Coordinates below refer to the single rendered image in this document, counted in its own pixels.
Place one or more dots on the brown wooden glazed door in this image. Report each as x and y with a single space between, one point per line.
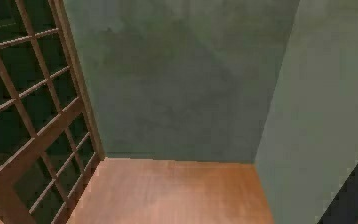
58 120

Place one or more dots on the dark grey furniture edge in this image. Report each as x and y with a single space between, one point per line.
349 196

